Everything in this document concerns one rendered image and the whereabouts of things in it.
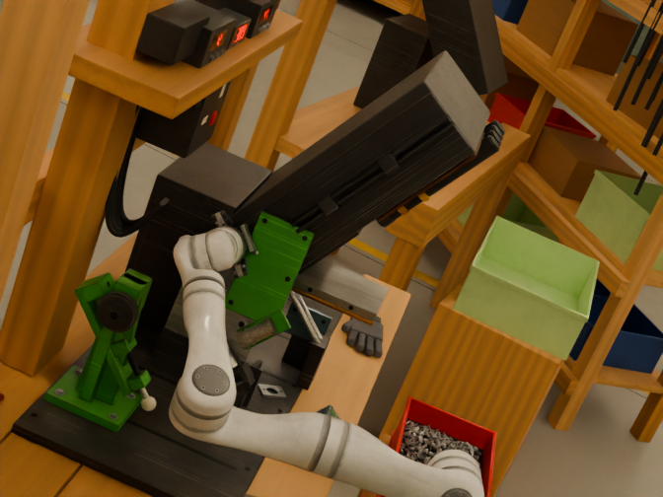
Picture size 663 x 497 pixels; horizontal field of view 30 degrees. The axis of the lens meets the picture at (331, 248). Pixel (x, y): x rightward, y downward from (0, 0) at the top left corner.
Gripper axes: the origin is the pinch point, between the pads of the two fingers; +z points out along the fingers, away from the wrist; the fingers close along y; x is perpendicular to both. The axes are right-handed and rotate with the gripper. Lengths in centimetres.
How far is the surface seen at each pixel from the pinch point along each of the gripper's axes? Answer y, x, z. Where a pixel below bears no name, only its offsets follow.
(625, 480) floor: -140, -64, 244
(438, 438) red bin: -56, -21, 29
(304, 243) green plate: -4.8, -12.1, 2.8
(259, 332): -18.4, 1.9, -0.6
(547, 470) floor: -121, -37, 226
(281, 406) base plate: -35.2, 5.4, 10.6
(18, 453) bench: -21, 42, -36
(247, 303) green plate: -12.2, 3.0, 3.0
